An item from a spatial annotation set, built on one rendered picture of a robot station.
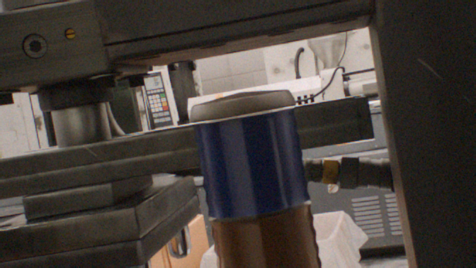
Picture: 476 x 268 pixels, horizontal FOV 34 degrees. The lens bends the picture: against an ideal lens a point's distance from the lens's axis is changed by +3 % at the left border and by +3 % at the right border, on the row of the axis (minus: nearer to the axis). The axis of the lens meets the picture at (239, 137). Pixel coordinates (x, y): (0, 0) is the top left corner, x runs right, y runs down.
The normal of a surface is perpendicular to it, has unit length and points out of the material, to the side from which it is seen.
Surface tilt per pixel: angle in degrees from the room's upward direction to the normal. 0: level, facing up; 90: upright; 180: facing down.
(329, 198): 90
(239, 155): 104
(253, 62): 90
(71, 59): 90
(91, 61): 90
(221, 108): 71
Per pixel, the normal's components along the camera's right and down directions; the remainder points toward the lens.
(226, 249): -0.76, -0.08
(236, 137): -0.15, 0.32
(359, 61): -0.19, 0.08
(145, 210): 0.98, -0.16
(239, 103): -0.11, -0.25
